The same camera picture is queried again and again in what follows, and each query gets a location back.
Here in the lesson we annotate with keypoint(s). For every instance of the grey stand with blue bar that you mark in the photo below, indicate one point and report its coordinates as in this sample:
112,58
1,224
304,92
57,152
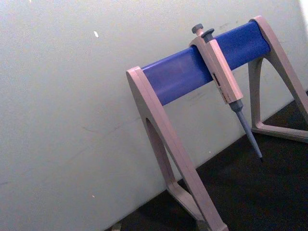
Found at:
178,74

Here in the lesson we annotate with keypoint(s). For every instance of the grey pipette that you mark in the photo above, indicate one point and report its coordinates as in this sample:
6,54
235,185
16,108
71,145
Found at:
222,72

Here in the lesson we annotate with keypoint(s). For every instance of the black table cloth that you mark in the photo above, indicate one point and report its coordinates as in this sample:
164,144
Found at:
252,187

